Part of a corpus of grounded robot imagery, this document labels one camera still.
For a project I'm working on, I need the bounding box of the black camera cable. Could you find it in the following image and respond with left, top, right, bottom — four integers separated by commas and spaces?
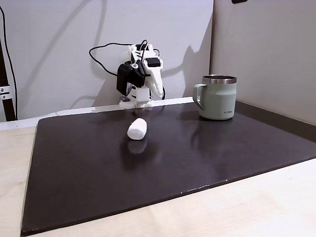
88, 39, 161, 77

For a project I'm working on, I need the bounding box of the white gauze roll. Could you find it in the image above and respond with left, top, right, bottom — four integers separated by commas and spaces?
126, 118, 148, 141

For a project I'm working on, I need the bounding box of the white pole clamp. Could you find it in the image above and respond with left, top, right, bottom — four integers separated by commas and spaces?
0, 85, 12, 100

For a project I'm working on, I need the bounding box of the sage green steel mug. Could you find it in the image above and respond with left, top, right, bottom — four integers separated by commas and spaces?
192, 75, 237, 121

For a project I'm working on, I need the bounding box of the black stand cable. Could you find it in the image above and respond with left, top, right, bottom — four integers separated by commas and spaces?
0, 4, 18, 119

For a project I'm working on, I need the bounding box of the black table mat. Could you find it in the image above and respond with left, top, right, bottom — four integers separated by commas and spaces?
20, 99, 316, 235

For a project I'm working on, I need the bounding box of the black camera box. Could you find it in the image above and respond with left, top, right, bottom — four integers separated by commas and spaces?
116, 63, 147, 96

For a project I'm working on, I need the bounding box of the black stand pole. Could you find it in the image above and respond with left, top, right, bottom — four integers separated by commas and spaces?
0, 37, 17, 122

